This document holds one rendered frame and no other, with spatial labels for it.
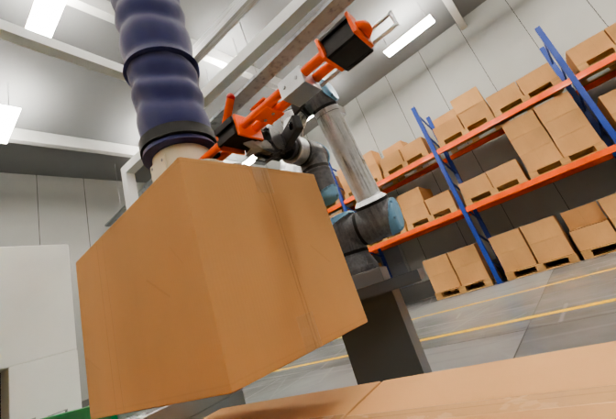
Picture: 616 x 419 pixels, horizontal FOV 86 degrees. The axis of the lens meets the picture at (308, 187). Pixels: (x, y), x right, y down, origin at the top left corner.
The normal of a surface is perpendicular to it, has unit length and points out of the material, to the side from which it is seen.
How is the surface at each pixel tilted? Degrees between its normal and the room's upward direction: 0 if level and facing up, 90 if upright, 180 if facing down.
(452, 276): 90
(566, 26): 90
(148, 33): 101
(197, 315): 90
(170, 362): 90
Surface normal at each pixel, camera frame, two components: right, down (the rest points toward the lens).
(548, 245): -0.65, -0.05
